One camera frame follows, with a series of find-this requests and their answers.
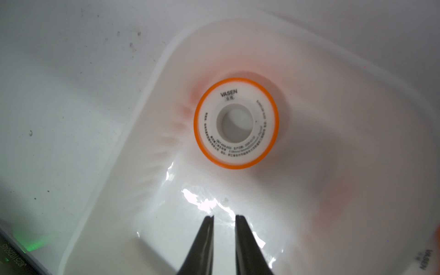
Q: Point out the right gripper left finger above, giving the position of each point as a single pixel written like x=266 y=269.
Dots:
x=199 y=260

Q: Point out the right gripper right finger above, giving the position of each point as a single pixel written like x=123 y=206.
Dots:
x=249 y=258

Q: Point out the orange sealing tape roll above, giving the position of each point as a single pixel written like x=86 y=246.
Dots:
x=236 y=123

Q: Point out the white plastic storage box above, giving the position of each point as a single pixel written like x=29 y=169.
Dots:
x=334 y=162

